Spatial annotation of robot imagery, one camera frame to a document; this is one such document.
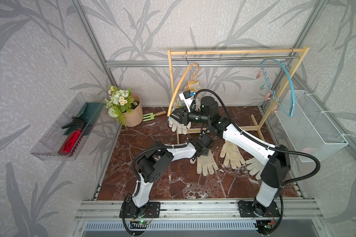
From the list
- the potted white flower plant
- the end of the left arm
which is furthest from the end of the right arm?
the potted white flower plant

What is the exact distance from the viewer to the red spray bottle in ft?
1.85

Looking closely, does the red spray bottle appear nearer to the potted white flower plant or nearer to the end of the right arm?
the potted white flower plant

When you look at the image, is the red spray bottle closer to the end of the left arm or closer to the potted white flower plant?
the potted white flower plant

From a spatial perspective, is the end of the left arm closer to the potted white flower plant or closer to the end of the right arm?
the end of the right arm

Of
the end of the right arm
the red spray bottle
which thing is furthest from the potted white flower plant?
the end of the right arm
